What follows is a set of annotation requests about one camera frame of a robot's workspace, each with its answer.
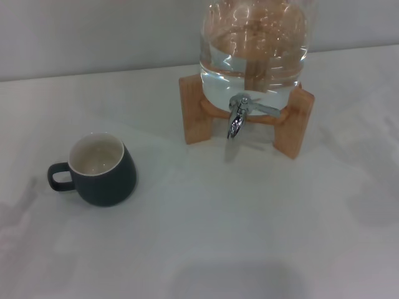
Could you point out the dark teal ceramic mug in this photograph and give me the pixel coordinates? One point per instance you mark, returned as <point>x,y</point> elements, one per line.
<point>109,183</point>

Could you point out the chrome dispenser faucet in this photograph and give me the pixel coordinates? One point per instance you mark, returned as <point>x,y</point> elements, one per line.
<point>236,124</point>

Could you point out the light wooden dispenser stand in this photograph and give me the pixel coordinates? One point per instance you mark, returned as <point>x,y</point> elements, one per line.
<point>193,112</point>

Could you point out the clear glass water dispenser jar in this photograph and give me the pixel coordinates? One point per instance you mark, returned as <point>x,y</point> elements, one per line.
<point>249,71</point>

